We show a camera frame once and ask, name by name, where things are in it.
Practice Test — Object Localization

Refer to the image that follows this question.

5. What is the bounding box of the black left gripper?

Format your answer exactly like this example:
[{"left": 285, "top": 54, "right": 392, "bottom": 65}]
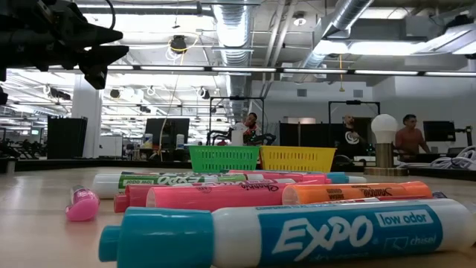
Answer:
[{"left": 0, "top": 0, "right": 129, "bottom": 90}]

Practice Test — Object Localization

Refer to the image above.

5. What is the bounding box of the green Expo chisel marker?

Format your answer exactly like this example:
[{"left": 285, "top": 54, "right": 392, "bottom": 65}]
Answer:
[{"left": 92, "top": 172, "right": 257, "bottom": 200}]

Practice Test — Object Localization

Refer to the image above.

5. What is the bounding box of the pink Expo chisel marker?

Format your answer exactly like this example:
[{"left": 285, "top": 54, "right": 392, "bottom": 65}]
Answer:
[{"left": 113, "top": 179, "right": 321, "bottom": 214}]

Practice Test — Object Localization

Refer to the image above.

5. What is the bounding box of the teal Expo chisel marker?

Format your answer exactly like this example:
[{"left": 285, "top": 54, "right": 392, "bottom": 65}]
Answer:
[{"left": 98, "top": 198, "right": 476, "bottom": 268}]

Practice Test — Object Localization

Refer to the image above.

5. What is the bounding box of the orange Sharpie highlighter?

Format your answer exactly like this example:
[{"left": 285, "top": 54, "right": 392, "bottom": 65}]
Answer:
[{"left": 281, "top": 181, "right": 434, "bottom": 206}]

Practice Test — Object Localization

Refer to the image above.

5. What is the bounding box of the black cabinet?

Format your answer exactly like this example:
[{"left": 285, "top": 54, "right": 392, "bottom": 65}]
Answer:
[{"left": 47, "top": 116, "right": 89, "bottom": 160}]

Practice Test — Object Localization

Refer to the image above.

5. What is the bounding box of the black computer monitor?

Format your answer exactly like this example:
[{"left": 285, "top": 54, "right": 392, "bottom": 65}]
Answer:
[
  {"left": 144, "top": 118, "right": 190, "bottom": 150},
  {"left": 422, "top": 121, "right": 457, "bottom": 143}
]

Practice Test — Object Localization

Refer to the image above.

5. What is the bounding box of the pink fine-tip marker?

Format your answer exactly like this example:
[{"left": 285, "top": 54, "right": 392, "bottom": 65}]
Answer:
[{"left": 65, "top": 185, "right": 100, "bottom": 223}]

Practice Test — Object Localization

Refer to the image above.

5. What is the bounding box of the long light bar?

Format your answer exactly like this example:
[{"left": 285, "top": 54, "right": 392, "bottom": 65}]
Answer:
[{"left": 7, "top": 64, "right": 476, "bottom": 77}]

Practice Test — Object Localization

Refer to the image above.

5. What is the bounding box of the white jug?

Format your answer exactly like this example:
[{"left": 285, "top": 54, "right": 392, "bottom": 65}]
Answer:
[{"left": 231, "top": 122, "right": 249, "bottom": 147}]

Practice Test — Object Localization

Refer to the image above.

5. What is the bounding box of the green plastic basket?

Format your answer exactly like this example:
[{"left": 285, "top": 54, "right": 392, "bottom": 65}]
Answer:
[{"left": 188, "top": 145, "right": 261, "bottom": 173}]

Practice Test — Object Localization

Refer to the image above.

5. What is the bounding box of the person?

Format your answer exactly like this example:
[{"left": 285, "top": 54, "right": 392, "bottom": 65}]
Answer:
[
  {"left": 334, "top": 114, "right": 367, "bottom": 157},
  {"left": 241, "top": 112, "right": 261, "bottom": 147},
  {"left": 393, "top": 114, "right": 431, "bottom": 154}
]

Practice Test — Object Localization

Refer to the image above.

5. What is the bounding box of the yellow plastic basket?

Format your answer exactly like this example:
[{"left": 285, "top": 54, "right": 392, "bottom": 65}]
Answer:
[{"left": 260, "top": 145, "right": 338, "bottom": 173}]

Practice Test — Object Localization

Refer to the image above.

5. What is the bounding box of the black partition panel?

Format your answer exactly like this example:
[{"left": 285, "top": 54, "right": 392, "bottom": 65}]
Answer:
[{"left": 278, "top": 122, "right": 373, "bottom": 148}]

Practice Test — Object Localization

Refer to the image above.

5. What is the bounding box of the blue fine-tip marker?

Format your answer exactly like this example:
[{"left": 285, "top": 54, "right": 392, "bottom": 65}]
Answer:
[{"left": 326, "top": 171, "right": 368, "bottom": 185}]

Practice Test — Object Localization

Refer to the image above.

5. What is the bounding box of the white globe lamp brass base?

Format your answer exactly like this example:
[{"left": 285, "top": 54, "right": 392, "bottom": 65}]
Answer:
[{"left": 363, "top": 113, "right": 409, "bottom": 177}]

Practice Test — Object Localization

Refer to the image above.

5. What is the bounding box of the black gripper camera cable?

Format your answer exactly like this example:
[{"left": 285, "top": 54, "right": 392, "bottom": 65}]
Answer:
[{"left": 105, "top": 0, "right": 116, "bottom": 31}]

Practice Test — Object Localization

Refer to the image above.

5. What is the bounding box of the black hanging camera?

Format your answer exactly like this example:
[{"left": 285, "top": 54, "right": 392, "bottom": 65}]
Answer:
[{"left": 170, "top": 34, "right": 188, "bottom": 55}]

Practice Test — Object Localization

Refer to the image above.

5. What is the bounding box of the silver ventilation duct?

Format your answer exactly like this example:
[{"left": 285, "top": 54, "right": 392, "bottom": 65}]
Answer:
[
  {"left": 211, "top": 0, "right": 258, "bottom": 112},
  {"left": 297, "top": 0, "right": 375, "bottom": 71}
]

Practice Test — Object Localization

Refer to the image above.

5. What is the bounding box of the yellow hanging cord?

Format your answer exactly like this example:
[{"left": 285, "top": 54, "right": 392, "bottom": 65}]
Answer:
[{"left": 337, "top": 54, "right": 345, "bottom": 93}]

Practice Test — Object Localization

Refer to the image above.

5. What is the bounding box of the white cable bundle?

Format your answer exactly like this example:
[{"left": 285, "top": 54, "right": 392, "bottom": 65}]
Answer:
[{"left": 396, "top": 145, "right": 476, "bottom": 170}]

